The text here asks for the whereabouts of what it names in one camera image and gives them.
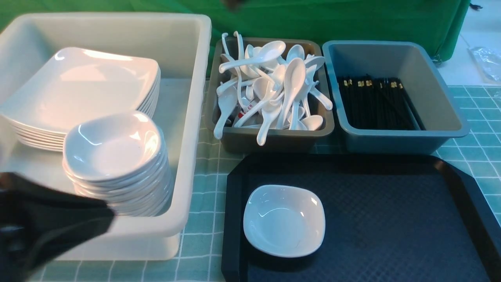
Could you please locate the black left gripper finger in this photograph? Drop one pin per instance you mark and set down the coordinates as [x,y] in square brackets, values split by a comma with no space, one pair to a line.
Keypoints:
[38,224]

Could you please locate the white square rice plate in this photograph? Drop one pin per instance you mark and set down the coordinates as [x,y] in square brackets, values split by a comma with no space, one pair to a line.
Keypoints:
[76,85]

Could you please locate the small white square bowl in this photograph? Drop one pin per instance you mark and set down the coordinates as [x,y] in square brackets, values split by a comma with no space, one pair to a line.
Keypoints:
[284,221]

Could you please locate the black chopstick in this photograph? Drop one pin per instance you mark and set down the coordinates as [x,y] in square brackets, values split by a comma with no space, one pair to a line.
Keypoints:
[411,105]
[390,105]

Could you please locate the white ceramic spoon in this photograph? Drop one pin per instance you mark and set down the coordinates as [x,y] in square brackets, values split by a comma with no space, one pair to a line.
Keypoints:
[293,82]

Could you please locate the stack of white small bowls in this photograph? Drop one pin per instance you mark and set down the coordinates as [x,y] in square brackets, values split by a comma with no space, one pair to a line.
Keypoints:
[121,159]

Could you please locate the stack of white square plates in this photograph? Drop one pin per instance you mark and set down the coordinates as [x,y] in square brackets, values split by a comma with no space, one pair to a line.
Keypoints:
[54,142]

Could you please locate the brown cutlery bin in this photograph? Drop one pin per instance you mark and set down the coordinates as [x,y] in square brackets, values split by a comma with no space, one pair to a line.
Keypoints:
[243,140]

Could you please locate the white spoon left of pile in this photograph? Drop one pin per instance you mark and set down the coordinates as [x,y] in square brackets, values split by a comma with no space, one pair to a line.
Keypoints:
[226,102]

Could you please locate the white spoon of pile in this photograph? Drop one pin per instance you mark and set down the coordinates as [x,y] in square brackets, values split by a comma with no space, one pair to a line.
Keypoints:
[226,102]
[270,111]
[270,51]

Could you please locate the large white plastic bin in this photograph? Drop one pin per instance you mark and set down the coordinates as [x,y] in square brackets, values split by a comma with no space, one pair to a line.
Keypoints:
[180,45]

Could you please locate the white spoon front of pile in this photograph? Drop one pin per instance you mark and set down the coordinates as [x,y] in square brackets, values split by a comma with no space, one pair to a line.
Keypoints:
[270,111]

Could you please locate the white spoon top of pile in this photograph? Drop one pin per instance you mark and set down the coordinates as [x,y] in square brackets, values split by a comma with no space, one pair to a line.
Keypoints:
[270,51]

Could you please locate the bundle of black chopsticks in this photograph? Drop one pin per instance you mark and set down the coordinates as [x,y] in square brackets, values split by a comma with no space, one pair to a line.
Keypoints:
[359,105]

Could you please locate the black serving tray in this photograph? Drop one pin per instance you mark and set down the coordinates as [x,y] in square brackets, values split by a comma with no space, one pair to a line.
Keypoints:
[388,218]

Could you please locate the grey-blue chopstick bin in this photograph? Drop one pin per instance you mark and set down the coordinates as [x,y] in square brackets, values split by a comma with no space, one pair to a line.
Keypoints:
[426,88]

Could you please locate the green checkered tablecloth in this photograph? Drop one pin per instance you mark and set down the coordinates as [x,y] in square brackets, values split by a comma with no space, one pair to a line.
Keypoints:
[199,254]

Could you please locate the green backdrop cloth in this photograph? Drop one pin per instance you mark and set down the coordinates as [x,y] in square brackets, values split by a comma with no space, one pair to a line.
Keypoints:
[433,24]

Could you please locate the clear plastic bag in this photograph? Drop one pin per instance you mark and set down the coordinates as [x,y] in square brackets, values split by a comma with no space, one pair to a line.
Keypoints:
[488,62]

